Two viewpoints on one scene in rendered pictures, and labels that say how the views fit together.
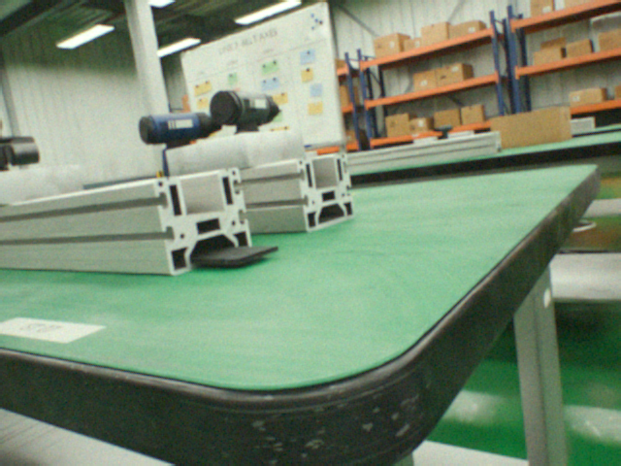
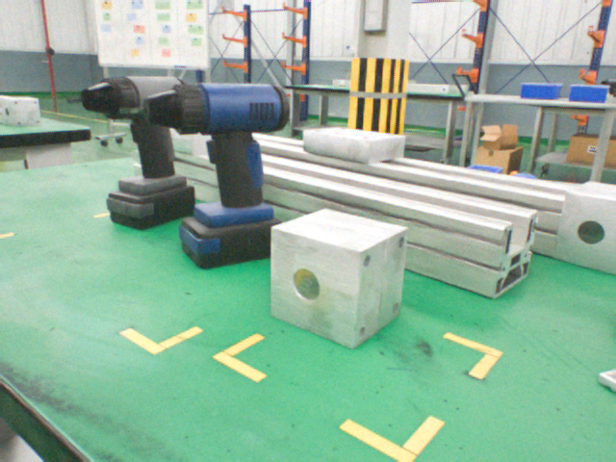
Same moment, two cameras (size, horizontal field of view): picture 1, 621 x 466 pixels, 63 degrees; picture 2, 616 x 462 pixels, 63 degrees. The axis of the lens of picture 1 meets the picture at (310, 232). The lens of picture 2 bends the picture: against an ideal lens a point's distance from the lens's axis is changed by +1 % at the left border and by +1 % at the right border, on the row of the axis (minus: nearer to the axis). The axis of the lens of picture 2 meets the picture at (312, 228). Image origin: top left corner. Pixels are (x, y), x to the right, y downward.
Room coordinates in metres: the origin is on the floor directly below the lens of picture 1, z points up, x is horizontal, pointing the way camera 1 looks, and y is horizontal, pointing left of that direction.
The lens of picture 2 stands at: (1.69, 0.38, 1.02)
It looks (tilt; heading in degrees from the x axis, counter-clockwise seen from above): 18 degrees down; 183
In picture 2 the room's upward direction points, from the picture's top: 2 degrees clockwise
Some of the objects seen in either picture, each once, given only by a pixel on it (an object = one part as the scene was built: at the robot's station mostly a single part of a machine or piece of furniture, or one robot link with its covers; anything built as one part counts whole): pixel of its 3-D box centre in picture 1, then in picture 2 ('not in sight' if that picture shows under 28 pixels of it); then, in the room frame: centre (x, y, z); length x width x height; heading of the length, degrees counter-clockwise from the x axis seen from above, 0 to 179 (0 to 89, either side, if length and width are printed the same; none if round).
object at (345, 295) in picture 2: not in sight; (345, 269); (1.22, 0.39, 0.83); 0.11 x 0.10 x 0.10; 147
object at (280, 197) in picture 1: (142, 209); (279, 191); (0.87, 0.28, 0.82); 0.80 x 0.10 x 0.09; 50
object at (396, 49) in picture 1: (436, 106); not in sight; (10.51, -2.92, 1.58); 2.83 x 0.98 x 3.15; 55
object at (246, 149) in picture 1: (236, 164); (192, 142); (0.71, 0.09, 0.87); 0.16 x 0.11 x 0.07; 50
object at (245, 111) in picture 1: (260, 152); (135, 152); (0.95, 0.07, 0.89); 0.20 x 0.08 x 0.22; 152
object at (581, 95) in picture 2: not in sight; (524, 150); (-1.95, 1.68, 0.50); 1.03 x 0.55 x 1.01; 67
